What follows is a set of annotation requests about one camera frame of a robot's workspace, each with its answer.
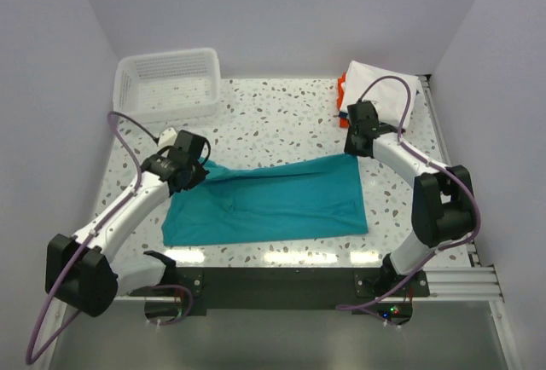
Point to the folded orange t-shirt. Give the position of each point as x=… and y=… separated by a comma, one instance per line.
x=343, y=123

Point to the aluminium rail frame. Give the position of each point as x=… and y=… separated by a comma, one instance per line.
x=473, y=283

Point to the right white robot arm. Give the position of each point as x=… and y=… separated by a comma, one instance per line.
x=441, y=209

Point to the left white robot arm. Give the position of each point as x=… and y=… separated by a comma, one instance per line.
x=80, y=269

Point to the teal t-shirt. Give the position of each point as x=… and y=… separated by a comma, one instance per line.
x=308, y=200

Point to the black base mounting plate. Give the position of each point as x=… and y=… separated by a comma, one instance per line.
x=277, y=288

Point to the folded white t-shirt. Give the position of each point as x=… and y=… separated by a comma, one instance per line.
x=389, y=96

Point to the white plastic basket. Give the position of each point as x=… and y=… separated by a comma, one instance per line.
x=168, y=86

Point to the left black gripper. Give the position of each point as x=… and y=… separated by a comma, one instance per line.
x=200, y=176

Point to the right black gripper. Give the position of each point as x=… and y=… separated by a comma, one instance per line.
x=348, y=147

